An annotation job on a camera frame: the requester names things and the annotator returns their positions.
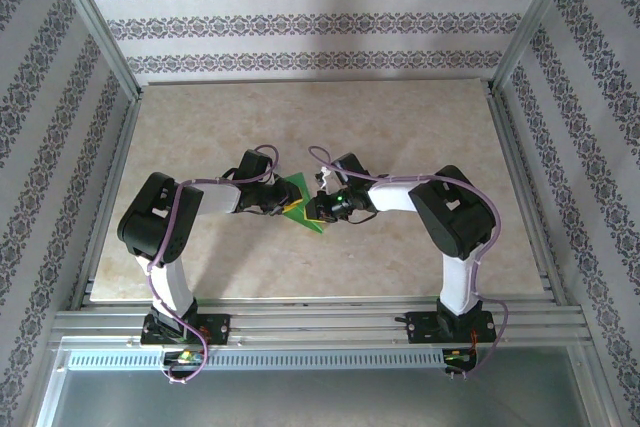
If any wide aluminium mounting rail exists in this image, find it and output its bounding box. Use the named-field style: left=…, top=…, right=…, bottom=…
left=49, top=298, right=587, bottom=347

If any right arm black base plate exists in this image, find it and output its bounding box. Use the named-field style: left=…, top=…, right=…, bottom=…
left=407, top=310, right=499, bottom=346

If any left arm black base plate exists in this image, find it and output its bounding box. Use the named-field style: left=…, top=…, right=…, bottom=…
left=141, top=313, right=232, bottom=347

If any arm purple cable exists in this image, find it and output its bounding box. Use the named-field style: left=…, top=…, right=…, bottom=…
left=144, top=144, right=280, bottom=388
left=307, top=145, right=511, bottom=381

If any aluminium corner post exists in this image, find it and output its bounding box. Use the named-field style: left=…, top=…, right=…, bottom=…
left=44, top=0, right=142, bottom=98
left=492, top=0, right=584, bottom=93

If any slotted grey cable duct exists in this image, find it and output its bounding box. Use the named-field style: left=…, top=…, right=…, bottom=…
left=64, top=349, right=449, bottom=371

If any aluminium side rail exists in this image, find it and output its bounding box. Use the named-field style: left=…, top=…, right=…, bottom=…
left=487, top=86, right=569, bottom=306
left=69, top=89, right=144, bottom=309

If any grey metal sheet panel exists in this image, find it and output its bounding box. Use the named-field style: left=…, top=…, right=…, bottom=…
left=47, top=369, right=596, bottom=427

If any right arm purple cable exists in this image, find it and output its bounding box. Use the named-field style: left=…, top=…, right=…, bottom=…
left=307, top=145, right=511, bottom=381

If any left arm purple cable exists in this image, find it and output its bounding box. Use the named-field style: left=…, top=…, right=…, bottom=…
left=144, top=144, right=280, bottom=388

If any thin aluminium table edge rail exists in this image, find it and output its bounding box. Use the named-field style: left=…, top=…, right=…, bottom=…
left=139, top=77, right=494, bottom=87

